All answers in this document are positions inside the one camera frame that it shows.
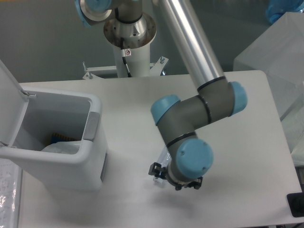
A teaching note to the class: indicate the white mounting bracket right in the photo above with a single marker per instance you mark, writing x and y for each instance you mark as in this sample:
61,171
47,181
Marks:
158,68

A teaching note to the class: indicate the blue yellow snack packet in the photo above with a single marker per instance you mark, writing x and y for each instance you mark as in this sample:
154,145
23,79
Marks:
55,137

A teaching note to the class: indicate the white mounting bracket left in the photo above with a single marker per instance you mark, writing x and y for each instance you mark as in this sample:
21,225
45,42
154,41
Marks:
99,72

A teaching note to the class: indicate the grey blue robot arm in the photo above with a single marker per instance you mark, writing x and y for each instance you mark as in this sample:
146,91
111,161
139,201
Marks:
129,30

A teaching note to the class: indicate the paper sheet in sleeve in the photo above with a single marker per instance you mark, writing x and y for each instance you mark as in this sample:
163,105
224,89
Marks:
10,190

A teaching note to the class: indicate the white open trash can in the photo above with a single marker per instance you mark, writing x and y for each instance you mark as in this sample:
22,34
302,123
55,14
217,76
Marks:
28,118

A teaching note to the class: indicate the clear crushed plastic bottle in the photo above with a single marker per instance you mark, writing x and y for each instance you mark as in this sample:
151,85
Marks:
163,160

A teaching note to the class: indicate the white plastic wrapper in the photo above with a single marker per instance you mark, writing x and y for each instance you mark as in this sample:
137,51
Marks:
70,147

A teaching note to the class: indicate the white mounting bracket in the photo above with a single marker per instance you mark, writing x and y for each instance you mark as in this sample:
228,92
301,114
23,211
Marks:
158,68
99,72

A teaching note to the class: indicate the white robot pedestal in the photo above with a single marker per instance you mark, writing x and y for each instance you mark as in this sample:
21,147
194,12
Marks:
137,59

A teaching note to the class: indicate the blue water jug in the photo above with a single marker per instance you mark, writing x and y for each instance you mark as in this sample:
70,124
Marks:
277,8

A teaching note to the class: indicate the translucent plastic box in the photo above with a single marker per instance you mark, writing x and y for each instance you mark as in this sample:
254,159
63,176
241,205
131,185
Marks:
279,53

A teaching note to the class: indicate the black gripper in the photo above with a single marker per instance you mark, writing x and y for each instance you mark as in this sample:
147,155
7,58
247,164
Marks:
158,171

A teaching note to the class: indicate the black device at edge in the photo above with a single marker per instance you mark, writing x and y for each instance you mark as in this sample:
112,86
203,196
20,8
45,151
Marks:
296,204

